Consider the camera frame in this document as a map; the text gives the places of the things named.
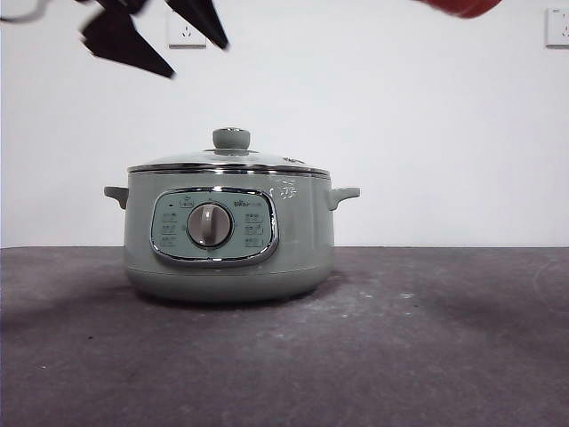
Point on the small orange toy pumpkin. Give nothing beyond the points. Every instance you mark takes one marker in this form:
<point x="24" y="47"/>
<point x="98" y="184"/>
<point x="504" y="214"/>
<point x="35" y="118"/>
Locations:
<point x="467" y="8"/>

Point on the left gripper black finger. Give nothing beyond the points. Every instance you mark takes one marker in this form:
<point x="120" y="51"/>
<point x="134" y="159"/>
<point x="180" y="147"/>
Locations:
<point x="120" y="42"/>
<point x="202" y="18"/>

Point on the sage green electric cooking pot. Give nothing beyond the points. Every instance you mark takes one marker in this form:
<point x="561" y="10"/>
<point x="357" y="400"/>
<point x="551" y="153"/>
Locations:
<point x="302" y="240"/>

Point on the glass lid with green knob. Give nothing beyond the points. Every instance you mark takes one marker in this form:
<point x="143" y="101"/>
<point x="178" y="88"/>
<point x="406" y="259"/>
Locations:
<point x="230" y="139"/>

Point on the white wall power socket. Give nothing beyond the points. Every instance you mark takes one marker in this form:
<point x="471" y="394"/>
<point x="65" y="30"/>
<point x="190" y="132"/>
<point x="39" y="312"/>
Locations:
<point x="559" y="27"/>
<point x="184" y="33"/>

